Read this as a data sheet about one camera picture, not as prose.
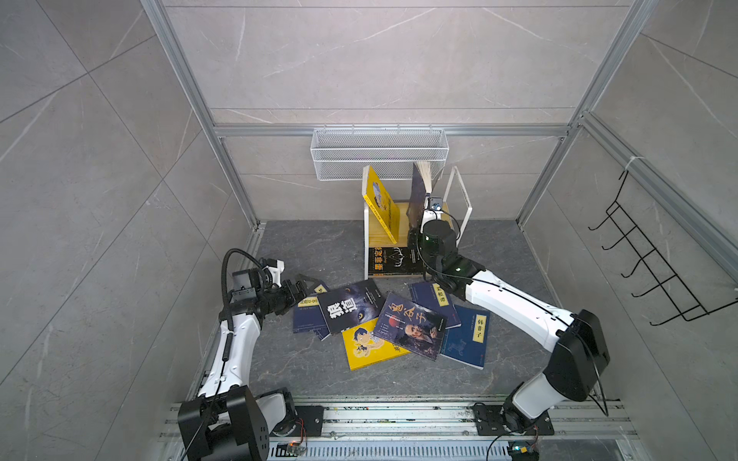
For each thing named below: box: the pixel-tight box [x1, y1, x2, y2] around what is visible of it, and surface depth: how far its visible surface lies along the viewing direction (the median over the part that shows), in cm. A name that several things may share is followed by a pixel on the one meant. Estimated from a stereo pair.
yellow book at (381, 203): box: [361, 165, 401, 245], surface depth 83 cm
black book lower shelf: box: [368, 246, 425, 276], surface depth 103 cm
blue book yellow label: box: [440, 304, 491, 370], surface depth 88 cm
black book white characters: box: [317, 278, 387, 335], surface depth 93 cm
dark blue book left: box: [292, 283, 332, 341], surface depth 93 cm
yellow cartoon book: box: [341, 316, 412, 372], surface depth 86 cm
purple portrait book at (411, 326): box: [373, 291, 448, 362], surface depth 90 cm
